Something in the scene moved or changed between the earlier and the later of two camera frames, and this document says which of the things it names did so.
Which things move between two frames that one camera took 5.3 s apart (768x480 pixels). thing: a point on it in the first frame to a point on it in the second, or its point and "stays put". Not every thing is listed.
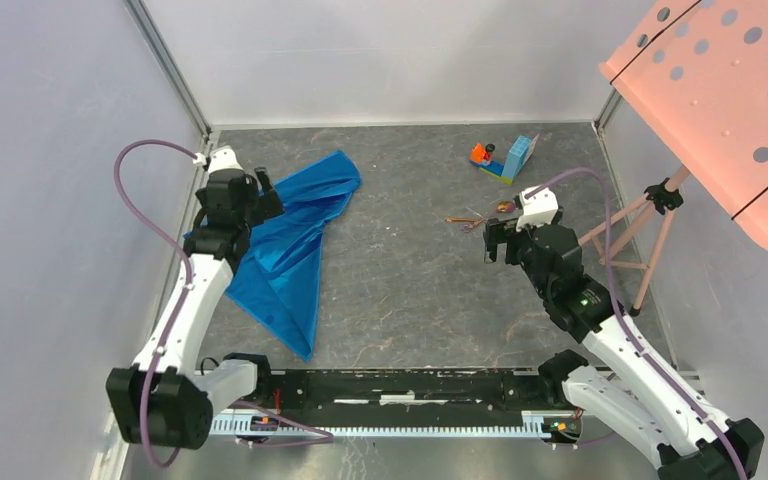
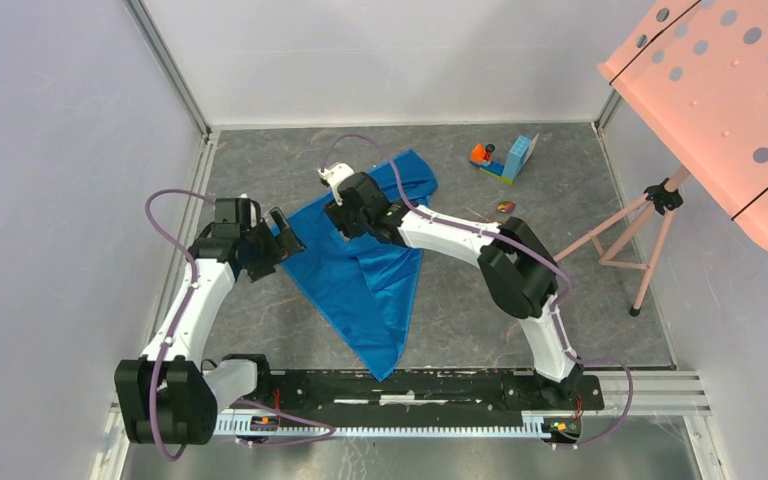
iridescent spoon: [506, 207] stays put
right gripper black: [491, 235] to [338, 216]
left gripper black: [271, 203] to [280, 248]
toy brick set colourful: [518, 153] stays put
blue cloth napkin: [280, 278] to [364, 289]
